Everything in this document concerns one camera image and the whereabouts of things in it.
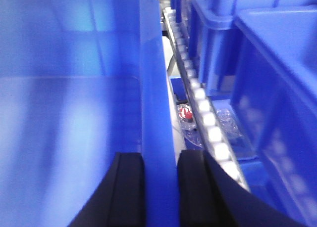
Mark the clear plastic bag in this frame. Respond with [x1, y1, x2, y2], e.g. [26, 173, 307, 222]
[216, 108, 243, 145]

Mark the blue neighbouring bin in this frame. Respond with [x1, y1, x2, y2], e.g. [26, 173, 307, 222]
[231, 5, 317, 227]

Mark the red white packaged item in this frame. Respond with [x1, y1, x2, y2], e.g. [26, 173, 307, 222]
[178, 106, 193, 120]

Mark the dark blue bin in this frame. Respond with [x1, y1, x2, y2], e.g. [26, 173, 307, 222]
[171, 0, 317, 96]
[0, 0, 180, 227]

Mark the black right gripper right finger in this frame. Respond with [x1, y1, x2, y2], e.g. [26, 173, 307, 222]
[177, 150, 301, 227]

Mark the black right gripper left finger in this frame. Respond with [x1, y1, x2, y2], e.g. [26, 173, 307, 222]
[69, 152, 146, 227]

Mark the white roller conveyor rail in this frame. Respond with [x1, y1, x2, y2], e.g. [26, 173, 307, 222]
[162, 7, 250, 191]

